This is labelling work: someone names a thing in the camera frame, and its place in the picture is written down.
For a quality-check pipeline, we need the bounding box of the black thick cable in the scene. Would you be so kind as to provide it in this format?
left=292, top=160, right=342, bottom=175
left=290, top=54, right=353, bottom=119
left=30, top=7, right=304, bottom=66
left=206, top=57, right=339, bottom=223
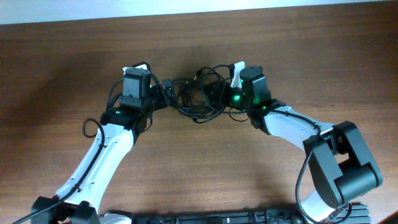
left=169, top=65, right=233, bottom=124

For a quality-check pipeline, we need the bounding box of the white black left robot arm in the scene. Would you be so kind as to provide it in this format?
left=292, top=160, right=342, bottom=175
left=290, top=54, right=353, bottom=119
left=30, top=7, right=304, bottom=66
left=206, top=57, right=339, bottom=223
left=25, top=62, right=170, bottom=224

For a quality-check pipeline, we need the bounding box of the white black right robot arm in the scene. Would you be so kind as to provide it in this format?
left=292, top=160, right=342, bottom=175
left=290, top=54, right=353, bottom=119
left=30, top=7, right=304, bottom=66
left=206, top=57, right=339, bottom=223
left=200, top=64, right=383, bottom=223

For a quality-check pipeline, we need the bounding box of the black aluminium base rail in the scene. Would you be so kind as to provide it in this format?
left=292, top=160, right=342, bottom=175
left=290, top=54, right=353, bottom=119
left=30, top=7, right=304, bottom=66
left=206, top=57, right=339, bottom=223
left=99, top=203, right=371, bottom=224

